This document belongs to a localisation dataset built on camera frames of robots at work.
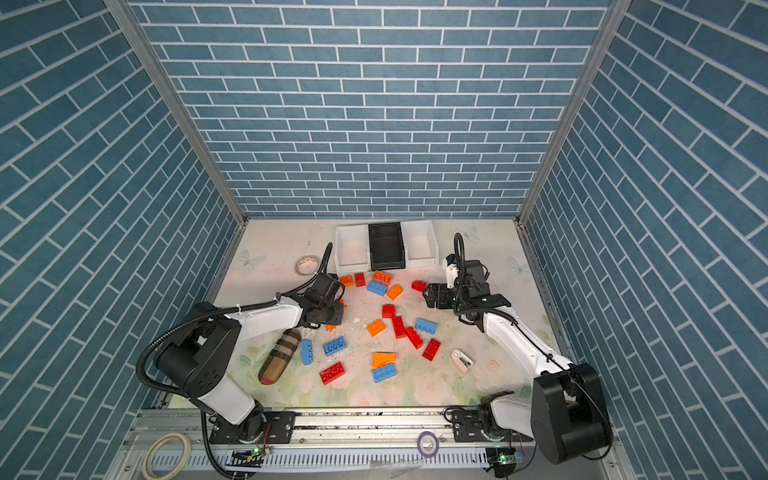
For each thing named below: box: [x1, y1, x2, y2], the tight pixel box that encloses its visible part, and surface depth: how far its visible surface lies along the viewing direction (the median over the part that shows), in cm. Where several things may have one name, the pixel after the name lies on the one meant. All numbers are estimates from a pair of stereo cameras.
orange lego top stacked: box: [372, 271, 392, 286], surface depth 101 cm
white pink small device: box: [451, 348, 474, 374], surface depth 85 cm
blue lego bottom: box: [372, 363, 397, 383], surface depth 84 cm
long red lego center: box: [392, 316, 406, 339], surface depth 92 cm
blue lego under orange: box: [366, 280, 388, 296], surface depth 101 cm
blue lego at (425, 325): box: [415, 318, 438, 335], surface depth 91 cm
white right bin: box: [400, 220, 440, 268], surface depth 111 cm
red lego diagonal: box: [406, 326, 423, 350], surface depth 89 cm
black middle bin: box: [368, 222, 406, 271], surface depth 104 cm
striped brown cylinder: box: [258, 328, 301, 385], surface depth 84 cm
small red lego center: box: [382, 304, 397, 318], surface depth 96 cm
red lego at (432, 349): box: [422, 338, 441, 361], surface depth 88 cm
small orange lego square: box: [386, 284, 404, 301], surface depth 101 cm
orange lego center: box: [366, 319, 387, 337], surface depth 92 cm
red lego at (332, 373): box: [319, 362, 345, 385], surface depth 84 cm
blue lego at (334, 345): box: [322, 336, 347, 357], surface depth 89 cm
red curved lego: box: [411, 280, 427, 293], surface depth 102 cm
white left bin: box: [334, 224, 370, 276], surface depth 110 cm
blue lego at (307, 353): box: [302, 339, 313, 366], surface depth 87 cm
